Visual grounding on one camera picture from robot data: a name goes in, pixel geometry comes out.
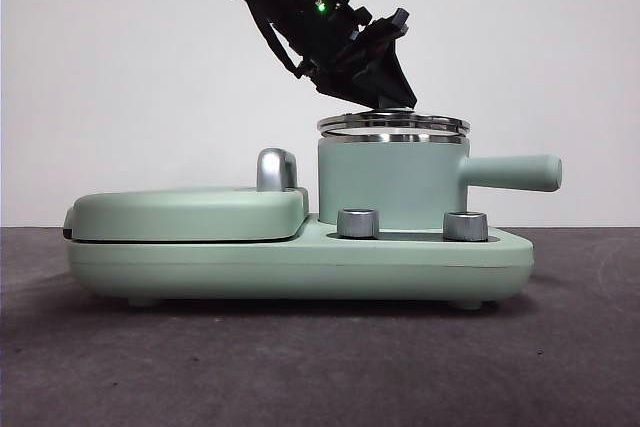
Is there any glass pot lid green knob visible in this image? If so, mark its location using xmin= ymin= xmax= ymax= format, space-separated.
xmin=315 ymin=106 xmax=471 ymax=139

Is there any mint green pot with handle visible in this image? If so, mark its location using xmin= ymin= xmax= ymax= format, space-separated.
xmin=317 ymin=132 xmax=564 ymax=228

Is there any chrome grill cover handle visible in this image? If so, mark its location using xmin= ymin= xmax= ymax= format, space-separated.
xmin=256 ymin=147 xmax=301 ymax=193

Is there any mint green breakfast maker base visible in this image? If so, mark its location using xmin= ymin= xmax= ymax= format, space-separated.
xmin=67 ymin=211 xmax=535 ymax=309

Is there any silver control knob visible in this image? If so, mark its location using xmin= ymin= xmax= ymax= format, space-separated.
xmin=443 ymin=210 xmax=490 ymax=242
xmin=337 ymin=207 xmax=381 ymax=239

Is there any mint green grill cover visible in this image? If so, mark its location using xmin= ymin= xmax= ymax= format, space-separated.
xmin=63 ymin=185 xmax=312 ymax=243

